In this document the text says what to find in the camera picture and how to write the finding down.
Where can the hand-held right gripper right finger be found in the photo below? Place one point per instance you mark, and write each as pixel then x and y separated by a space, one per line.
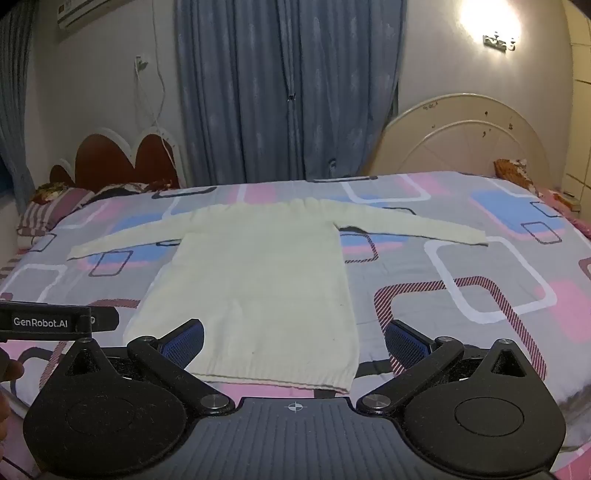
pixel 406 345

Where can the orange floral pillow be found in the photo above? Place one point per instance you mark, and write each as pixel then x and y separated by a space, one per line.
pixel 515 173

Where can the cream round headboard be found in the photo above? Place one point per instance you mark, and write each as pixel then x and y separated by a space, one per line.
pixel 466 138

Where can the floral yellow pillow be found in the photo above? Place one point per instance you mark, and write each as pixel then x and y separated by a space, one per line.
pixel 48 191

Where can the wall lamp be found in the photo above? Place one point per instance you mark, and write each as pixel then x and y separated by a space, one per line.
pixel 498 41

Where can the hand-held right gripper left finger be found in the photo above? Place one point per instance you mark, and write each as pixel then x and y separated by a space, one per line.
pixel 184 345

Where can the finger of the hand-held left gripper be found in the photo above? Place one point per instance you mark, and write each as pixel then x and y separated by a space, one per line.
pixel 105 319

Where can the patterned bed sheet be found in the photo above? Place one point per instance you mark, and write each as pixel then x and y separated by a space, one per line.
pixel 461 267

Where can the white wall socket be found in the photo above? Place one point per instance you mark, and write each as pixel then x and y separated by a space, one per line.
pixel 141 62

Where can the narrow blue curtain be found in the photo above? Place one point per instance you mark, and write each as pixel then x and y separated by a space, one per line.
pixel 18 101

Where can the cream knit sweater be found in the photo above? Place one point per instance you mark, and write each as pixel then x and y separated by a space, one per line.
pixel 258 286

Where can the cream wardrobe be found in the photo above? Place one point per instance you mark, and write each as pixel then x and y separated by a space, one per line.
pixel 581 115

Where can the white air conditioner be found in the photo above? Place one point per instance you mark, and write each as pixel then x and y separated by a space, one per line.
pixel 106 14

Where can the wide blue curtain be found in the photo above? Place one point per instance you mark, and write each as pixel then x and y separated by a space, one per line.
pixel 286 92

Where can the red white-trimmed headboard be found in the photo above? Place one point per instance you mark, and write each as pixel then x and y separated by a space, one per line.
pixel 101 161

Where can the striped pink pillow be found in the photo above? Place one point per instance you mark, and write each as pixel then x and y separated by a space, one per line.
pixel 51 210

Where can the person's left hand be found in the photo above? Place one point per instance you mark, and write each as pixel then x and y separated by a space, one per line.
pixel 14 370

